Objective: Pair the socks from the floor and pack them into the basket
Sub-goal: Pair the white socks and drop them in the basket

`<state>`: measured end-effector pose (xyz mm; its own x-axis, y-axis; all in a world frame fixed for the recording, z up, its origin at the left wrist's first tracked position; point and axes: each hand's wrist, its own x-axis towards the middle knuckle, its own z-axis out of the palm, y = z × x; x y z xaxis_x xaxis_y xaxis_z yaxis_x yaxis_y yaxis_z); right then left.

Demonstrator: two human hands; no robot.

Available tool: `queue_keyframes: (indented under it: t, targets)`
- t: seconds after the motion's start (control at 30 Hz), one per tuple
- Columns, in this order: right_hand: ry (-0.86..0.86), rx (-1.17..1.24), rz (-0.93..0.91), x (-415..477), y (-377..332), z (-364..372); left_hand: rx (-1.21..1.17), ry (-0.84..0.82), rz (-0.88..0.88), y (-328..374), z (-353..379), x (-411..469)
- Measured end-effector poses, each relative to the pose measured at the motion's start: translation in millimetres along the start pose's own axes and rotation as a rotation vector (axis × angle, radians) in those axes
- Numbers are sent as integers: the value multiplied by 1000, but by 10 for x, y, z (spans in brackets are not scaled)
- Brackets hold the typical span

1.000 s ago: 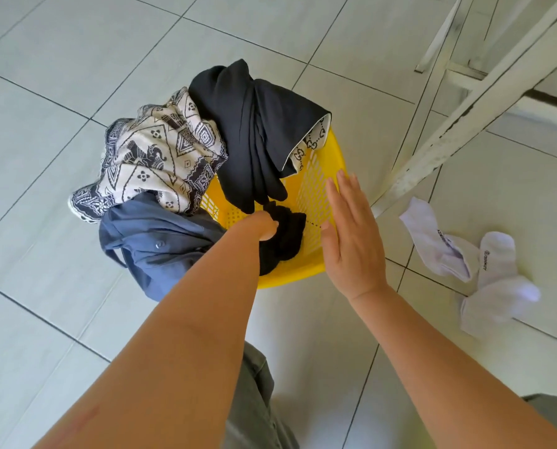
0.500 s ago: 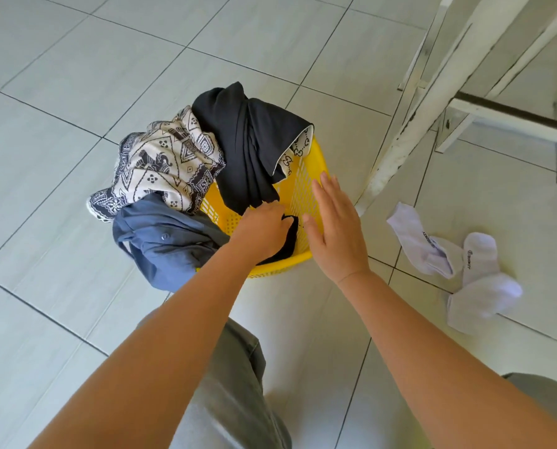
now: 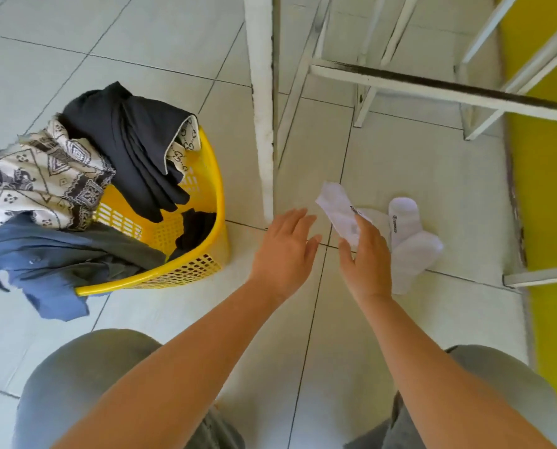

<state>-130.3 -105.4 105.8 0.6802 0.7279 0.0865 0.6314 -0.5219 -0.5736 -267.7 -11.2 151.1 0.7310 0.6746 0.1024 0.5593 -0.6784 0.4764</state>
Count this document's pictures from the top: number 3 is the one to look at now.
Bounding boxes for blue button shirt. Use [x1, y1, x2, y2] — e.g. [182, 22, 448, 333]
[0, 212, 120, 322]

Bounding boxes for dark grey sock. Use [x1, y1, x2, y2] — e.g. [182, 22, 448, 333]
[168, 208, 217, 263]

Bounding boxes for yellow plastic laundry basket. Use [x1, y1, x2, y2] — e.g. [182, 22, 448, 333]
[74, 125, 231, 297]

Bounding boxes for person's left forearm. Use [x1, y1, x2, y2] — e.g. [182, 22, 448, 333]
[53, 280, 286, 449]

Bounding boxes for grey trousers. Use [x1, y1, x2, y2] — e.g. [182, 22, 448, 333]
[12, 328, 557, 449]

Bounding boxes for person's right hand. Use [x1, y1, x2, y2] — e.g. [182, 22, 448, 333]
[338, 213, 392, 307]

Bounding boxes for white metal stool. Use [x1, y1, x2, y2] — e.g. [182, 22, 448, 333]
[353, 0, 557, 141]

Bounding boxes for person's right forearm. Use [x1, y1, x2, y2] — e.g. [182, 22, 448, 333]
[360, 294, 555, 449]

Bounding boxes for cream black patterned cloth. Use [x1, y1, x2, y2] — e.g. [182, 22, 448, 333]
[0, 114, 116, 244]

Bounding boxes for person's left hand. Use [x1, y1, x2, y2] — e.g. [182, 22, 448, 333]
[249, 208, 323, 304]

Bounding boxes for black garment with patterned lining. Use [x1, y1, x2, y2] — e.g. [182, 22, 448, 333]
[58, 81, 202, 224]

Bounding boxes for white sock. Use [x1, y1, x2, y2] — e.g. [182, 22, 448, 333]
[315, 181, 363, 249]
[358, 208, 392, 241]
[388, 196, 445, 296]

